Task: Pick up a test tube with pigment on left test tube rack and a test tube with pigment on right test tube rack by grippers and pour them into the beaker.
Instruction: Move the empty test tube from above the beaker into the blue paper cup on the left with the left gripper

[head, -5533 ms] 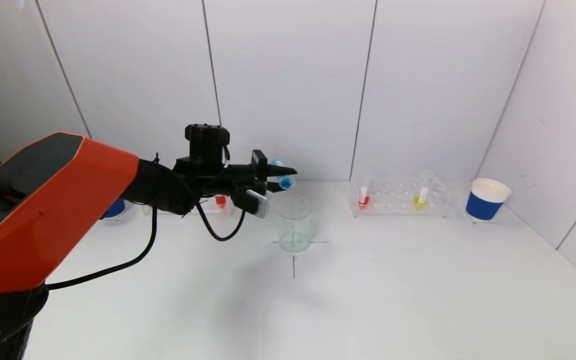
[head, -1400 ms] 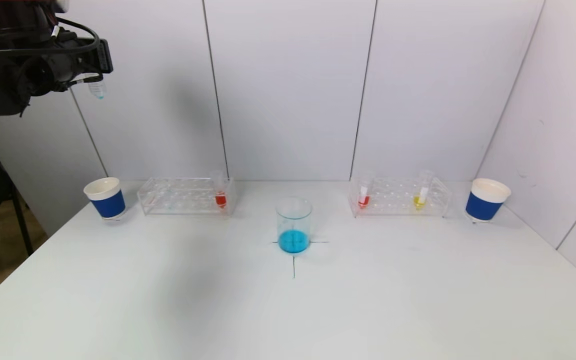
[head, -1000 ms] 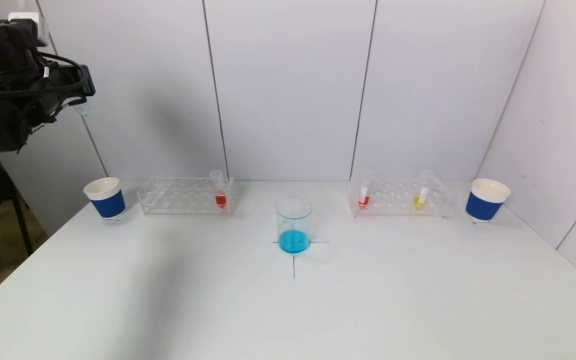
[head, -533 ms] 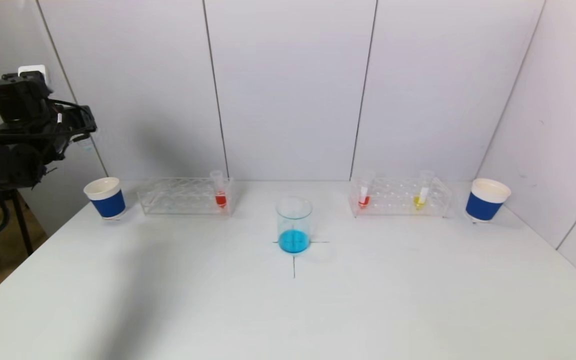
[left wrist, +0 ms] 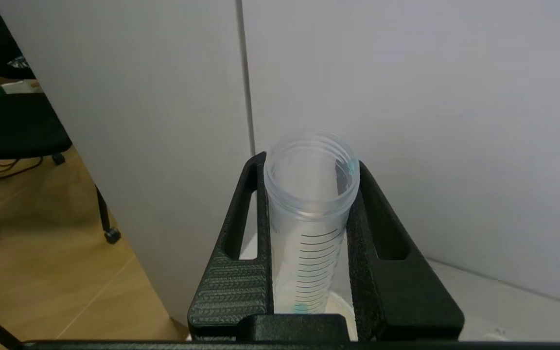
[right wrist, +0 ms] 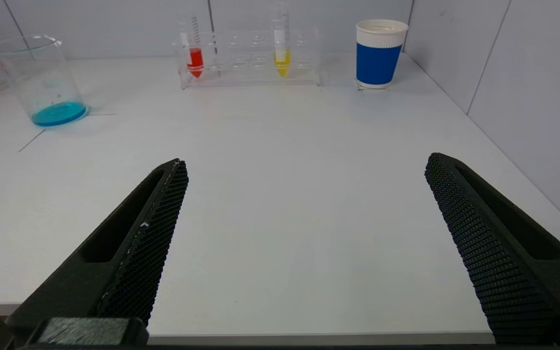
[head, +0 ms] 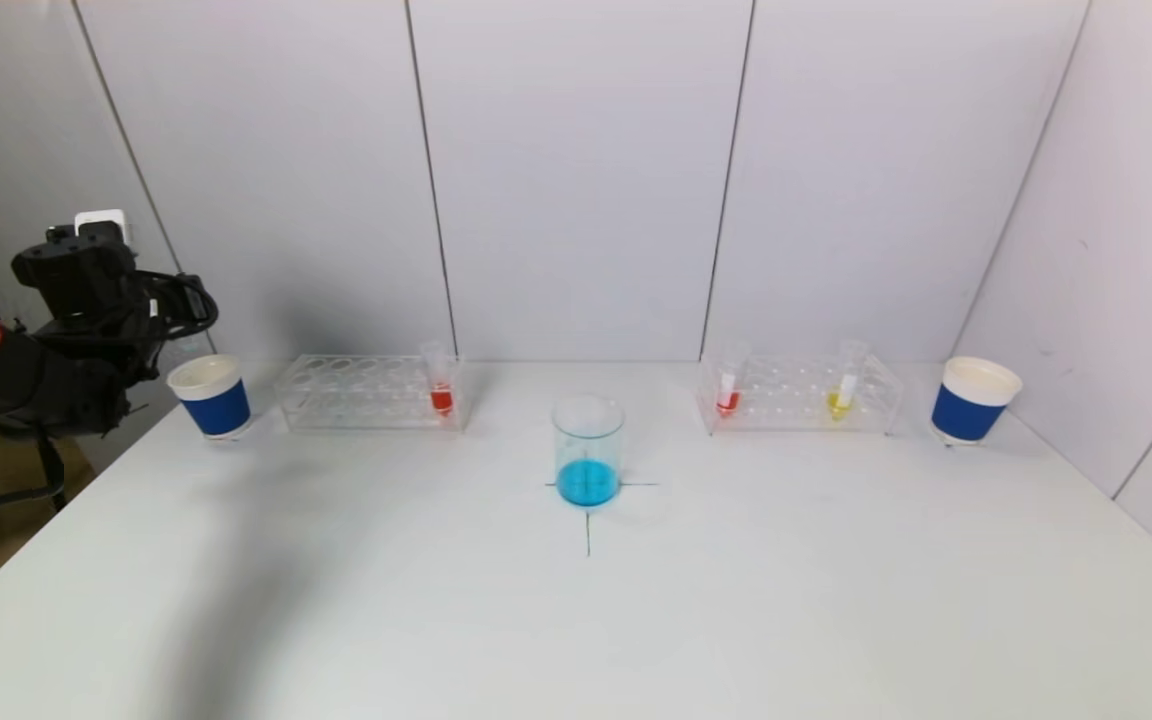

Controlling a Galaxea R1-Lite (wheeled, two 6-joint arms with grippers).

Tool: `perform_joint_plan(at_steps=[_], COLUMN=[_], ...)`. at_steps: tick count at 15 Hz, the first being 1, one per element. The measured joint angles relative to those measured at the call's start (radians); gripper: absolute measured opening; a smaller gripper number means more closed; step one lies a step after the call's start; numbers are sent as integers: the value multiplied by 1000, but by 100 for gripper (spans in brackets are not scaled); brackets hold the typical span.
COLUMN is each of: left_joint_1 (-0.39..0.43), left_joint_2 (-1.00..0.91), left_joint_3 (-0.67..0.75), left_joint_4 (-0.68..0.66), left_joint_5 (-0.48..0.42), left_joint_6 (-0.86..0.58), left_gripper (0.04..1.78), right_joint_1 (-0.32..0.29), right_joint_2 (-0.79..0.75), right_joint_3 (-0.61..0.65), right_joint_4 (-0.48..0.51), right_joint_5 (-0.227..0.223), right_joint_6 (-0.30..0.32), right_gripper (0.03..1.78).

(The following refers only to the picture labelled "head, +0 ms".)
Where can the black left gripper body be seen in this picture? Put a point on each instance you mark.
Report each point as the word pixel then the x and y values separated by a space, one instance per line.
pixel 86 285

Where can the clear acrylic test tube rack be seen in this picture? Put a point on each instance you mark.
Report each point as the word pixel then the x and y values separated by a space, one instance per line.
pixel 356 395
pixel 796 395

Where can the unlabelled test tube red pigment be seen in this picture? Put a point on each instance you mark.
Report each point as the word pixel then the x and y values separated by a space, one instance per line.
pixel 440 395

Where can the test tube with yellow pigment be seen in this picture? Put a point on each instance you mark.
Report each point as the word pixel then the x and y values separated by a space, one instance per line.
pixel 842 395

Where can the blue and white paper cup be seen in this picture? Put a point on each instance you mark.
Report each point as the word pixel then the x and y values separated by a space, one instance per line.
pixel 216 405
pixel 971 405

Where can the orange and black left arm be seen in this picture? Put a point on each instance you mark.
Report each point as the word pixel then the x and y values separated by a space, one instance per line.
pixel 26 385

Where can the black stand legs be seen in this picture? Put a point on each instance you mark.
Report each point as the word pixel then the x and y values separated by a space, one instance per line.
pixel 54 480

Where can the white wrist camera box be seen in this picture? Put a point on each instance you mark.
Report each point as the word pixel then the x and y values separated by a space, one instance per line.
pixel 104 223

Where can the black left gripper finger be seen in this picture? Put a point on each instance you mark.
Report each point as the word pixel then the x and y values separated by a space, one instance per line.
pixel 168 288
pixel 162 325

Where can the white-labelled test tube red pigment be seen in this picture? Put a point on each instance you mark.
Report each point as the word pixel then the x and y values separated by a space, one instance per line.
pixel 728 395

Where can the clear glass beaker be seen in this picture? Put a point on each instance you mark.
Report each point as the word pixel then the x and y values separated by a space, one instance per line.
pixel 588 470

